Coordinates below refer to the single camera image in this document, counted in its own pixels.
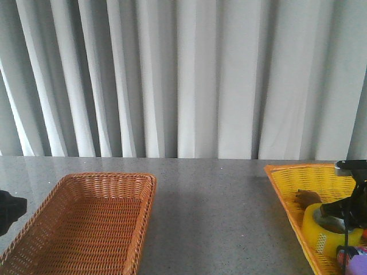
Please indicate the yellow packing tape roll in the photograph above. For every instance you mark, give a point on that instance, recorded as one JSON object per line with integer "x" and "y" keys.
{"x": 316, "y": 237}

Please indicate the white curtain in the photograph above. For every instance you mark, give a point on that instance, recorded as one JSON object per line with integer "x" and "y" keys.
{"x": 272, "y": 80}

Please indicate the brown toy piece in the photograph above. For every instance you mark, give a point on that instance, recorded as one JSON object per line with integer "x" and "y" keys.
{"x": 305, "y": 198}

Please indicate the purple sponge block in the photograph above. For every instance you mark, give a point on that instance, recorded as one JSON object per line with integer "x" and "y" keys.
{"x": 357, "y": 265}

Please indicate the yellow woven basket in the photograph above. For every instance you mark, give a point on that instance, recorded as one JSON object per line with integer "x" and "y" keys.
{"x": 320, "y": 178}

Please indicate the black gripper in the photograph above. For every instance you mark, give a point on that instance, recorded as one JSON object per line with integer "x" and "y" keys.
{"x": 12, "y": 208}
{"x": 352, "y": 208}

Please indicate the brown woven basket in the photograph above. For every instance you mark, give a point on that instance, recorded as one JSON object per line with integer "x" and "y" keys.
{"x": 90, "y": 223}

